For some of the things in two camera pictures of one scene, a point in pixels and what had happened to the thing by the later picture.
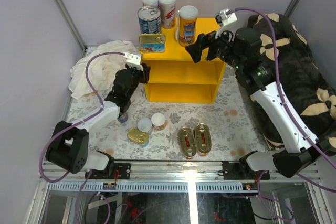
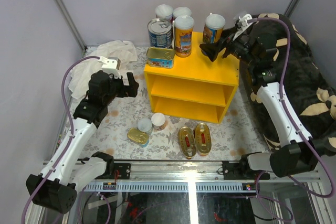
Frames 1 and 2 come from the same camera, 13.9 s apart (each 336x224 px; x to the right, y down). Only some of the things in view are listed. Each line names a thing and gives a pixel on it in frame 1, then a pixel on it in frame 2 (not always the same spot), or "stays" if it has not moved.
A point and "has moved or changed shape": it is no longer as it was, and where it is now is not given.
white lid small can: (158, 121) stays
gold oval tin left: (187, 142) stays
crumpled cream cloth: (102, 70) stays
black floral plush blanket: (313, 97) stays
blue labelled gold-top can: (149, 19) → (160, 32)
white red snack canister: (167, 5) → (181, 11)
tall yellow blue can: (123, 118) has moved or changed shape
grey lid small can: (145, 125) stays
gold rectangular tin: (151, 43) → (160, 57)
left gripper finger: (146, 70) → (131, 90)
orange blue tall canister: (188, 18) has moved or changed shape
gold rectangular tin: (136, 135) stays
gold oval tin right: (202, 139) stays
